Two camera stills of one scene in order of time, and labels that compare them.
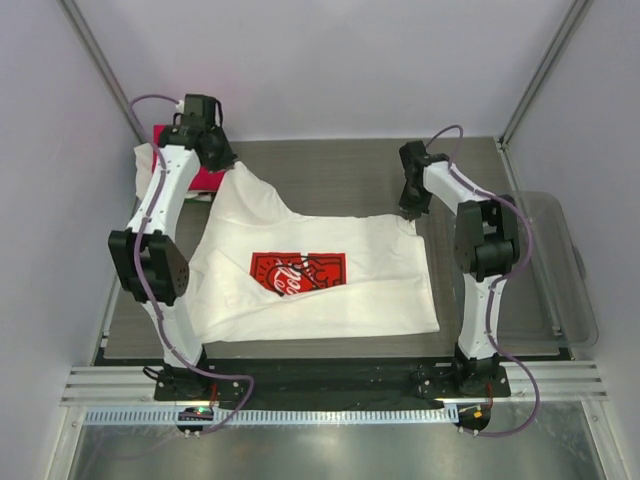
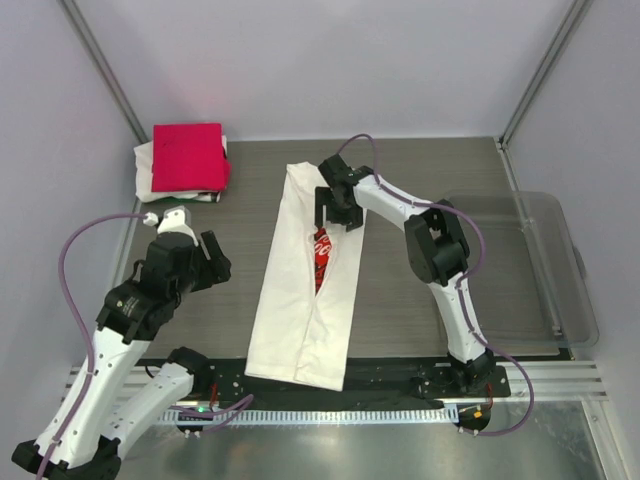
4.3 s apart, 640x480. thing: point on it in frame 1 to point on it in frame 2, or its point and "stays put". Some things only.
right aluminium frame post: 571,19 stays put
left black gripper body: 223,156 to 188,280
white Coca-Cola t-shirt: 264,274 to 302,318
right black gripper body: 414,200 to 346,213
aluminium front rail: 567,382 stays put
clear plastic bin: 548,302 stays put
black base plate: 337,379 stays put
